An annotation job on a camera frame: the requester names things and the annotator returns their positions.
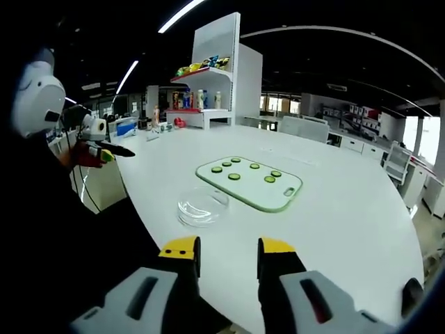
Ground person's left hand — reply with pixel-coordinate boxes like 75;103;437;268
58;141;105;169

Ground black cable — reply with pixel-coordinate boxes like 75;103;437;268
61;118;102;213

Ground group of green cucumber slices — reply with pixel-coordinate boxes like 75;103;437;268
211;157;283;184

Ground row of snack packets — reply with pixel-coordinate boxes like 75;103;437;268
175;54;231;77

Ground blue box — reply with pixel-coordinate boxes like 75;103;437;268
115;117;138;137

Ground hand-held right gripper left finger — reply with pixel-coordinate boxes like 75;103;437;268
69;235;231;334

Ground background display shelves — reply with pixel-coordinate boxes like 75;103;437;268
318;102;382;141

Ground curved ceiling light strip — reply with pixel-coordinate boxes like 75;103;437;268
239;25;443;77

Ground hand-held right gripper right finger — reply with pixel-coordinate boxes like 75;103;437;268
257;236;398;334

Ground white mesh office chair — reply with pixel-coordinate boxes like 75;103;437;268
381;140;414;186

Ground row of white cabinets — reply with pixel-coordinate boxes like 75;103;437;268
328;131;445;221

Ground clear petri dish lid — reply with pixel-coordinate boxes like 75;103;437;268
177;186;230;224

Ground straight ceiling light strip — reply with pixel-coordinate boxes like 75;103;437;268
115;60;140;95
157;0;207;34

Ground white green-edged cutting board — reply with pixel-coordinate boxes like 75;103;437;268
195;156;304;214

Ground white shelf unit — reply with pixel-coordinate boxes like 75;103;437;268
163;12;264;131

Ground clear glass petri dish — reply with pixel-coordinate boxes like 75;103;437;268
177;187;230;229

